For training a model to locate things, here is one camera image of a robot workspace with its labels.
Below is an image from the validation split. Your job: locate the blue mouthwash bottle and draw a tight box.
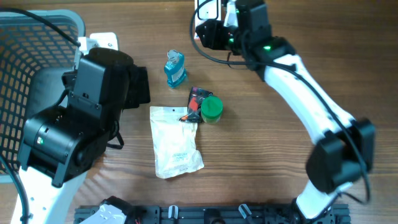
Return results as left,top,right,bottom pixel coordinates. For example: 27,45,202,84
164,50,187,88

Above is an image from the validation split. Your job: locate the black red packaged item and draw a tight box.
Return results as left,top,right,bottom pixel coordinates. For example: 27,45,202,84
179,86,213,123

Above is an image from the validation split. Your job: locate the green lid jar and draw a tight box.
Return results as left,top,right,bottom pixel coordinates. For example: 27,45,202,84
201,96,223,124

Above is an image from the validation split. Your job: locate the beige plastic pouch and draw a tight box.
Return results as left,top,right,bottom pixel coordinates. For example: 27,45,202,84
150,106,204,179

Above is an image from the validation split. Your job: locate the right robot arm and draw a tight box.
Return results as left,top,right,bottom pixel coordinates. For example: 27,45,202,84
189,1,376,223

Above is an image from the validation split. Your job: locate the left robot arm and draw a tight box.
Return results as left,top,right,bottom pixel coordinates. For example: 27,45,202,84
11,47,150,223

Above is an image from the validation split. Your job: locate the white barcode scanner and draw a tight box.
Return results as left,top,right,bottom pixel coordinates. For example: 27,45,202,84
195,0,221,29

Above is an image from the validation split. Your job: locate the grey plastic shopping basket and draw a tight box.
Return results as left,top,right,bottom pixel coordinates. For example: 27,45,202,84
1,9,86,187

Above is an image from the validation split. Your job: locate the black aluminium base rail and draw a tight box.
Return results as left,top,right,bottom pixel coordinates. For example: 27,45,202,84
73,204,351,224

